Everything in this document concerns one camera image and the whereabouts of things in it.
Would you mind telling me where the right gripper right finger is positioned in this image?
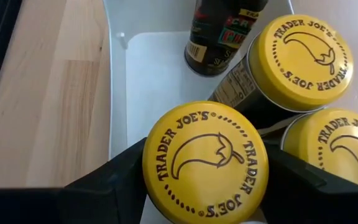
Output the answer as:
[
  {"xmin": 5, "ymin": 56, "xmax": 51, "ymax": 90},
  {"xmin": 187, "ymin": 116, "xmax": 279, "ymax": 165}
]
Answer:
[{"xmin": 259, "ymin": 139, "xmax": 358, "ymax": 224}]

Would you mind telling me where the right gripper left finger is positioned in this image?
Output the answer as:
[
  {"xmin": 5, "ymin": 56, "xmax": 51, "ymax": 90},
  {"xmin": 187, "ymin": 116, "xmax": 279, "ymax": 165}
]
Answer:
[{"xmin": 0, "ymin": 138, "xmax": 165, "ymax": 224}]

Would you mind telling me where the yellow-lid spice jar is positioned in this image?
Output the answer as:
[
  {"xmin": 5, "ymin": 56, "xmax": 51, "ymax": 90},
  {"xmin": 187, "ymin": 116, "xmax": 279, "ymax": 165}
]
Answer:
[
  {"xmin": 280, "ymin": 107, "xmax": 358, "ymax": 191},
  {"xmin": 141, "ymin": 100, "xmax": 270, "ymax": 224},
  {"xmin": 183, "ymin": 0, "xmax": 270, "ymax": 77},
  {"xmin": 208, "ymin": 14, "xmax": 355, "ymax": 130}
]

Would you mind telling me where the white plastic bin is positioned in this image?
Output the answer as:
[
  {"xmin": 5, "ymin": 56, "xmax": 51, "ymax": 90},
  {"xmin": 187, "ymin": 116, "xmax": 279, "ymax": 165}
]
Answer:
[{"xmin": 103, "ymin": 0, "xmax": 295, "ymax": 224}]

